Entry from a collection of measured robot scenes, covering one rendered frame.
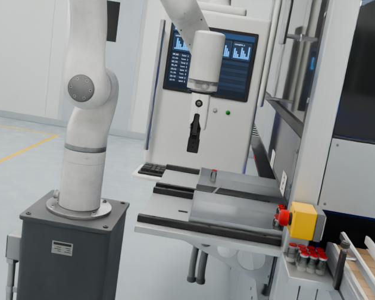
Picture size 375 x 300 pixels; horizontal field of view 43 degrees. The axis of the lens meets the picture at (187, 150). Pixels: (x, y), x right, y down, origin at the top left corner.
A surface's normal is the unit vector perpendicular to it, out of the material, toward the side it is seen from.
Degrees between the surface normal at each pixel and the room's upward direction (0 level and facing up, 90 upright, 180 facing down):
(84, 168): 90
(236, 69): 90
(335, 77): 90
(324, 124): 90
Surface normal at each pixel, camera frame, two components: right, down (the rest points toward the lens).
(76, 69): -0.18, -0.26
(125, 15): -0.08, 0.19
